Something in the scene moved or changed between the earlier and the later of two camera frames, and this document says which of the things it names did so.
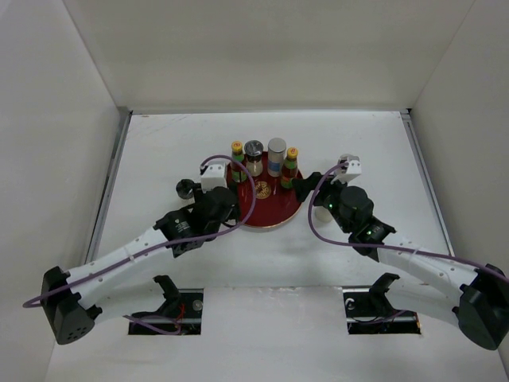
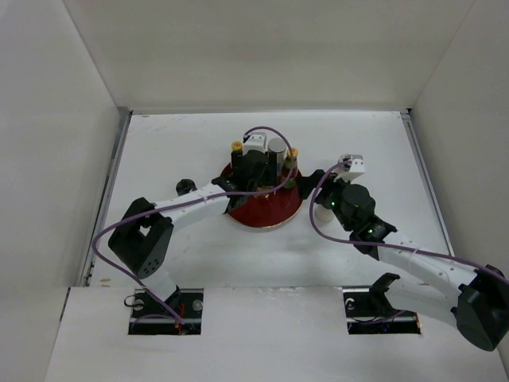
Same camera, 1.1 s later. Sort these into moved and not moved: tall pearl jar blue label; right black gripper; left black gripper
Moved: left black gripper
Not moved: right black gripper; tall pearl jar blue label
